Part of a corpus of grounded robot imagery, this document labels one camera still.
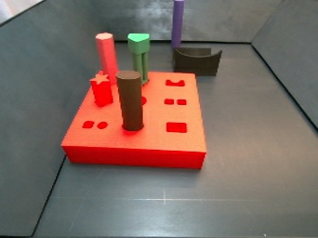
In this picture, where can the black curved block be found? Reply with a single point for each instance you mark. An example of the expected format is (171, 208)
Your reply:
(195, 60)

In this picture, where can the red peg board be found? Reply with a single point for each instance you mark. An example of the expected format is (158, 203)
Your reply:
(168, 142)

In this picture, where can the dark brown cylinder peg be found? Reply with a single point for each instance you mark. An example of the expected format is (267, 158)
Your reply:
(129, 97)

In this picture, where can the green heart-shaped peg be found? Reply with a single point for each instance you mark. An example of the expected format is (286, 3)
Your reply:
(139, 48)

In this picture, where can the red star peg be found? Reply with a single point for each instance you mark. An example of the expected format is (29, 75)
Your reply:
(100, 85)

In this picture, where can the pink hexagonal peg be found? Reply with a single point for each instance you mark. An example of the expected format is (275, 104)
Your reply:
(105, 51)

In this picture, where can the purple cylinder peg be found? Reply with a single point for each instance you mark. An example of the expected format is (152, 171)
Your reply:
(178, 12)

